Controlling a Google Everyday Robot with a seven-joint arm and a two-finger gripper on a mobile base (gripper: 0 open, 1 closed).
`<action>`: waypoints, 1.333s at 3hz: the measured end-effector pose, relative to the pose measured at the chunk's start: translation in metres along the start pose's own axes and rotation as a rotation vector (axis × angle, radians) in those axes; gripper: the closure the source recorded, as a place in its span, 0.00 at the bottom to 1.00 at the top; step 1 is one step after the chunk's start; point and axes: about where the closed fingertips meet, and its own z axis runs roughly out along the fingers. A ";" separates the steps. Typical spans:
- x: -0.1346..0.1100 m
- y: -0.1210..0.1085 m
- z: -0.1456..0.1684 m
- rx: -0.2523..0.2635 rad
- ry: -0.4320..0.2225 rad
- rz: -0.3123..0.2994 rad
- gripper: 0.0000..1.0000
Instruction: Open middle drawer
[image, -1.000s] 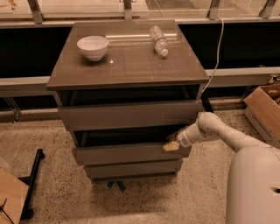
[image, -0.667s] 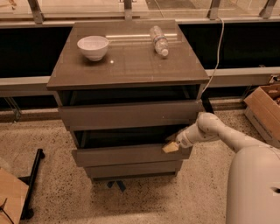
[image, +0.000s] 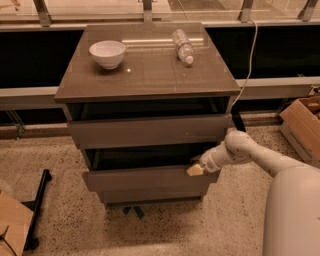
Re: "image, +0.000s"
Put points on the grey drawer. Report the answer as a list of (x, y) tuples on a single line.
[(149, 131), (133, 196), (145, 167)]

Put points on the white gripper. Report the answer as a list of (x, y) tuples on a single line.
[(208, 162)]

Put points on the cardboard sheet lower left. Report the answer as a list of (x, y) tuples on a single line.
[(15, 220)]

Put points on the cardboard box right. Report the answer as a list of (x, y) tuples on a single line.
[(301, 127)]

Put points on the white ceramic bowl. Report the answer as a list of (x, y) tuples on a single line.
[(108, 54)]

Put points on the black power plug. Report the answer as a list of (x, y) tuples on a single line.
[(238, 122)]

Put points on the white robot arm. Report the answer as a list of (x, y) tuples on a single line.
[(292, 212)]

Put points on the grey drawer cabinet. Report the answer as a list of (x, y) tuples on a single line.
[(150, 82)]

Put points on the clear plastic water bottle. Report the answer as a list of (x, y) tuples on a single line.
[(183, 46)]

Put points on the blue tape cross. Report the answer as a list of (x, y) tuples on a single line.
[(136, 209)]

